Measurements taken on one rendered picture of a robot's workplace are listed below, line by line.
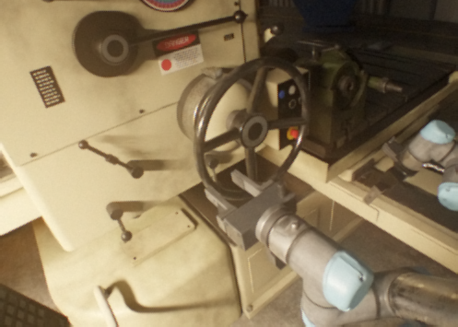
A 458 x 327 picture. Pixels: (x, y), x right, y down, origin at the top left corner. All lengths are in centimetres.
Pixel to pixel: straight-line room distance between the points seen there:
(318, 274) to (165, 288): 96
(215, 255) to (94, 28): 101
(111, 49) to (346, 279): 60
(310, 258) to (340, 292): 6
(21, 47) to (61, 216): 43
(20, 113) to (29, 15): 20
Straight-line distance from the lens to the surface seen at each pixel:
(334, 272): 46
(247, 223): 53
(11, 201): 119
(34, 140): 80
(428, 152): 100
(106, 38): 70
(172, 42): 84
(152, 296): 136
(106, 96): 80
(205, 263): 138
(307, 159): 131
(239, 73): 67
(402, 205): 145
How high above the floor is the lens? 169
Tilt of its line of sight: 34 degrees down
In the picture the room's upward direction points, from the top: 8 degrees counter-clockwise
